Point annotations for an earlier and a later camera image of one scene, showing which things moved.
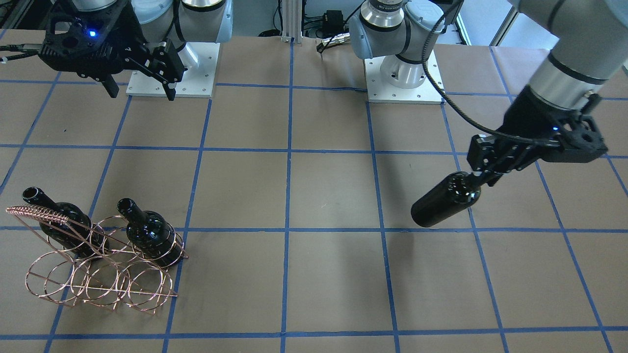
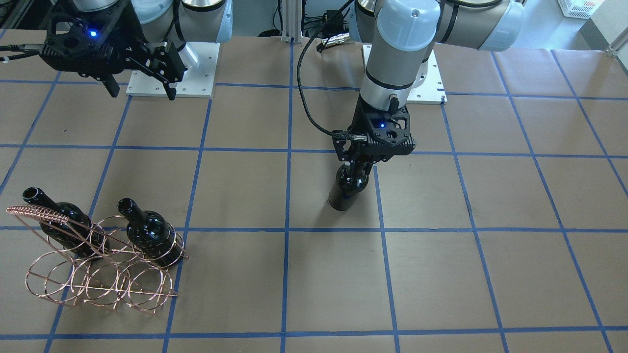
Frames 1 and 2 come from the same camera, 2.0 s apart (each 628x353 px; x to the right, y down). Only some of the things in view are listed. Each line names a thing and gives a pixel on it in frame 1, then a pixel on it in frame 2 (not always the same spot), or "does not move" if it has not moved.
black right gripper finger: [111, 86] does not move
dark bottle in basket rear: [77, 235] does not move
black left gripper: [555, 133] to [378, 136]
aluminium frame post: [292, 21] does not move
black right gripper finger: [164, 64] does not move
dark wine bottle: [457, 191] to [350, 181]
